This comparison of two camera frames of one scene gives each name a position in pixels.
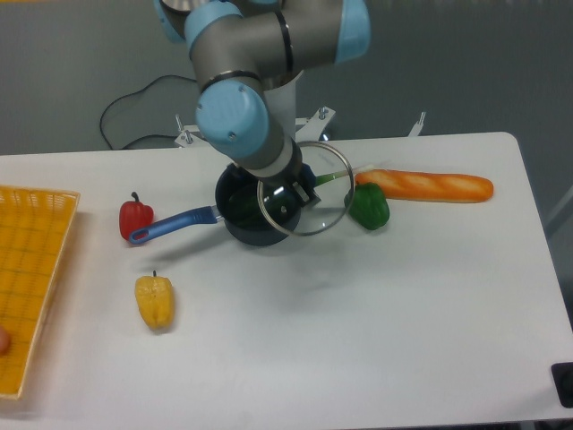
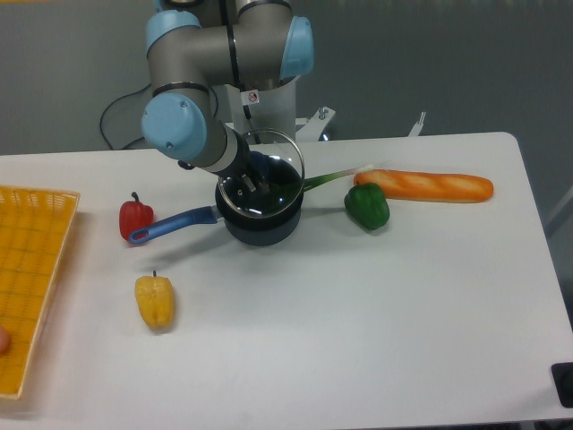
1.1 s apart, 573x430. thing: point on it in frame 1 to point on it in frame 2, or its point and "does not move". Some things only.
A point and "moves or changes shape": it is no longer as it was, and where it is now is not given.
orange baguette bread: x=406 y=184 does not move
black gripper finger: x=301 y=193 to x=249 y=183
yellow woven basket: x=35 y=227 does not move
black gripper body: x=300 y=175 to x=243 y=165
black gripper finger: x=313 y=196 to x=262 y=182
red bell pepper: x=133 y=214 does not move
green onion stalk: x=325 y=178 does not move
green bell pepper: x=367 y=205 does not move
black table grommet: x=562 y=375 does not move
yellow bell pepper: x=156 y=300 does not move
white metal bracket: x=418 y=125 does not move
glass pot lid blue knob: x=283 y=204 moves or changes shape
